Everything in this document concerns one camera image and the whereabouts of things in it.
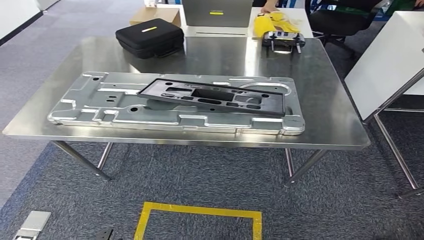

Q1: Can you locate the black perforated plate part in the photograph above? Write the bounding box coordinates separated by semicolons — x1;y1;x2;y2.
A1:
137;78;286;117

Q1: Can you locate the stainless steel workbench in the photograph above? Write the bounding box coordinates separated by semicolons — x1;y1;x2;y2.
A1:
2;36;372;188

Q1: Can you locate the white desk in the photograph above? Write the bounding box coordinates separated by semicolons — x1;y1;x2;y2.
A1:
155;3;314;39

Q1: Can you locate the black zip carrying case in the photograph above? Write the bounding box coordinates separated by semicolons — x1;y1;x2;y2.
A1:
115;18;185;60

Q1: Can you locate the grey box with yellow label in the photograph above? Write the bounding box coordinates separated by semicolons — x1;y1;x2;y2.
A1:
181;0;254;28

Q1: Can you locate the black remote controller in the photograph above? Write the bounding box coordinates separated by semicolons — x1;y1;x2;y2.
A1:
261;31;306;55

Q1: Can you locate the yellow object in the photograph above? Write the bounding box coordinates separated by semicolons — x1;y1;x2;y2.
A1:
253;11;301;38

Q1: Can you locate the stamped silver metal panel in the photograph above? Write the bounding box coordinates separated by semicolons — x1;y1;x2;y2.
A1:
46;71;306;136

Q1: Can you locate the yellow floor tape square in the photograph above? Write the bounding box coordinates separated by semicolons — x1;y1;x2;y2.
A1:
133;201;263;240

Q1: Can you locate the brown cardboard box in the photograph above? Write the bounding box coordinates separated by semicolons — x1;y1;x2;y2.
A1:
129;6;182;28

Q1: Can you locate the person's hand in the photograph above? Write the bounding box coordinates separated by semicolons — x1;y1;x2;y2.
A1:
260;0;280;15

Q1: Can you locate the black office chair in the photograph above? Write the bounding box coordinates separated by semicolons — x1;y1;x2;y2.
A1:
304;0;385;54

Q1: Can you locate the grey floor socket box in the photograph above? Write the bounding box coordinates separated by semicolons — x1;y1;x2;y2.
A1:
12;210;52;240

